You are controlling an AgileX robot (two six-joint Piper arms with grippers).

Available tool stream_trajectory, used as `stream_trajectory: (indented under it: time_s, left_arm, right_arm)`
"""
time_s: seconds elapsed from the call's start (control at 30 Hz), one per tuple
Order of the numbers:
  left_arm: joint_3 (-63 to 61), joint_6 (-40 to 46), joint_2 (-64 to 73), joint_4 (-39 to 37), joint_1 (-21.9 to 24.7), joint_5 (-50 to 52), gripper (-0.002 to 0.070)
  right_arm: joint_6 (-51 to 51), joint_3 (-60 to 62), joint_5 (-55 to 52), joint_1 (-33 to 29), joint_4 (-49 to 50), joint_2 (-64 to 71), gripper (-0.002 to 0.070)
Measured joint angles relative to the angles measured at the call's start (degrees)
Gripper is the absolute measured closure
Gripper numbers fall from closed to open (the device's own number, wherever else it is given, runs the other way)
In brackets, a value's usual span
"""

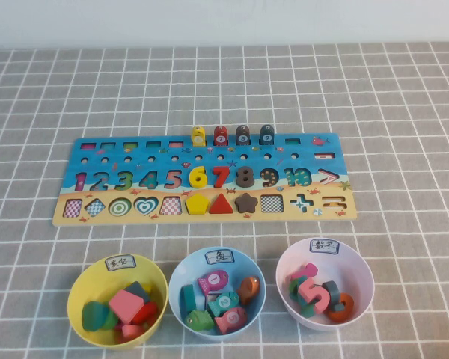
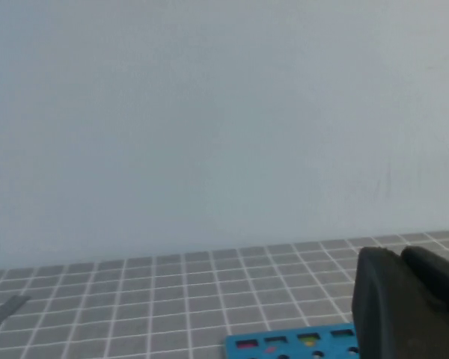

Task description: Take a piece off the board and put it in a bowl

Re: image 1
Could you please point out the red wooden number seven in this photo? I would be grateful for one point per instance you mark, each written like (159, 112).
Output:
(223, 175)

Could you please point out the green wooden fish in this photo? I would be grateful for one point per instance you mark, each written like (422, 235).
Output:
(198, 320)

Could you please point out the brown wooden number eight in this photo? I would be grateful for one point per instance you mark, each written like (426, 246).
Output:
(245, 176)

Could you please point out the magenta wooden fish number one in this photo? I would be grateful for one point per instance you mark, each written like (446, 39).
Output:
(213, 280)

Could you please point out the salmon pink wooden shape block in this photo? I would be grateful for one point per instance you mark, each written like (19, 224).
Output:
(130, 333)

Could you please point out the yellow plastic bowl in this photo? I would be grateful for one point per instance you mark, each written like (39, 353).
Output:
(86, 284)

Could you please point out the light pink plastic bowl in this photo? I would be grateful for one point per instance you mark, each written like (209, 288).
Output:
(351, 269)

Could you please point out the orange wooden number piece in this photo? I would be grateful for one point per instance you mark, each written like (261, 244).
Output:
(342, 313)

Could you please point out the dark green wooden shape block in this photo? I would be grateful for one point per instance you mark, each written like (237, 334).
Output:
(94, 316)

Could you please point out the pink wooden fish number five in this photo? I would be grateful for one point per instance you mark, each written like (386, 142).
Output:
(230, 319)

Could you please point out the red wooden fish peg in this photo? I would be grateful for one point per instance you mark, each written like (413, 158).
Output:
(220, 136)

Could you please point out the yellow wooden pentagon block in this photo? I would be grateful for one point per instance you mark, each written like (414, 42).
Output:
(198, 204)

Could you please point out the grey blue wooden number piece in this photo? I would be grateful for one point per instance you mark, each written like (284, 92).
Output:
(334, 291)

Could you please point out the green wooden number piece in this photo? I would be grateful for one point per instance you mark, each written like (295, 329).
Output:
(292, 289)

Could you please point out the teal wooden fish number two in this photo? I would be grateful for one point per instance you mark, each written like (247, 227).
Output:
(223, 302)

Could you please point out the pink wooden square block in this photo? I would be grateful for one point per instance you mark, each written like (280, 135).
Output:
(125, 306)

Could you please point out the grey blue wooden shape block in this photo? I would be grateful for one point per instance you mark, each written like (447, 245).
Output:
(138, 289)

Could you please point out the paper label on blue bowl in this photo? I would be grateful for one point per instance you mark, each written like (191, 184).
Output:
(220, 256)

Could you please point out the yellow wooden shape piece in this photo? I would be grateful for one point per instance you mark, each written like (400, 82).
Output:
(147, 288)

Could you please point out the light green wooden shape block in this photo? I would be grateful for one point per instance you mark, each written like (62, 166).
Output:
(111, 321)

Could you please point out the grey checked tablecloth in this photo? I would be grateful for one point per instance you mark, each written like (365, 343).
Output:
(396, 112)

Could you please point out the yellow wooden number six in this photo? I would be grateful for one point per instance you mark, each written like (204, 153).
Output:
(193, 179)

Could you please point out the orange wooden fish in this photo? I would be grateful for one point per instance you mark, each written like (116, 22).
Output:
(248, 289)

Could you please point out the paper label on pink bowl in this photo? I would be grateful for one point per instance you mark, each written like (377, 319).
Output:
(324, 247)

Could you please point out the light blue plastic bowl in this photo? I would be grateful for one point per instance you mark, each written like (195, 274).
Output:
(187, 269)

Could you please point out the yellow wooden fish peg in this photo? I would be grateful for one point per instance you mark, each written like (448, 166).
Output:
(198, 137)

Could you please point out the dark teal wooden fish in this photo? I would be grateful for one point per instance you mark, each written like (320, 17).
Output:
(189, 297)

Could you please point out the brown wooden fish peg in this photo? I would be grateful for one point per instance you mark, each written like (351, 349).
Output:
(243, 135)

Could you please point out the magenta wooden number piece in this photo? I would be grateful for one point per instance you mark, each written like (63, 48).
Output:
(307, 269)

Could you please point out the red wooden shape block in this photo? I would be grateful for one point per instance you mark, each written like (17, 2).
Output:
(146, 312)

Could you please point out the brown wooden star block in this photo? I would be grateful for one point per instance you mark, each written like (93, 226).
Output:
(247, 203)

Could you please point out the colourful wooden number puzzle board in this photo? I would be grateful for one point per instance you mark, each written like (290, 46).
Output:
(247, 159)

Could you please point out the dark blue wooden fish peg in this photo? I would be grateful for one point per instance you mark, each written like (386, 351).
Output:
(267, 135)

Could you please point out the red wooden triangle block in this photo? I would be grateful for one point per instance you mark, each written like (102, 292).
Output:
(222, 206)

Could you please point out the paper label on yellow bowl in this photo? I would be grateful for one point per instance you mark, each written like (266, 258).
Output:
(120, 262)

